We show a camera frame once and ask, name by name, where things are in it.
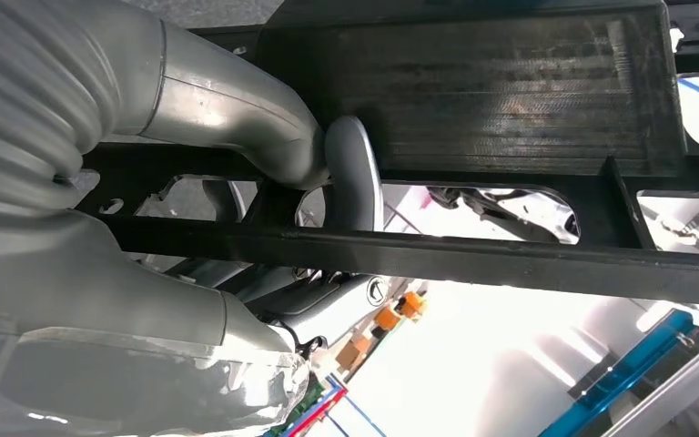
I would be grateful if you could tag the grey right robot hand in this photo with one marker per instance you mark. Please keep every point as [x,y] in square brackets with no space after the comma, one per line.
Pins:
[114,301]

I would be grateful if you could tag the orange box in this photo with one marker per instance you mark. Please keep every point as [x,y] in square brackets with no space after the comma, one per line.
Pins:
[410,304]

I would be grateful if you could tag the blue metal shelf rack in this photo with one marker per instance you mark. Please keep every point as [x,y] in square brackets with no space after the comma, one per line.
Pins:
[615,374]

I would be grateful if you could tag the tan cardboard box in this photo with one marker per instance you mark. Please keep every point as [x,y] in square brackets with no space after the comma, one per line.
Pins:
[352,353]

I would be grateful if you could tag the red and blue frame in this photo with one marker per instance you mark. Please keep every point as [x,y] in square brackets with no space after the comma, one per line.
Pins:
[325,407]

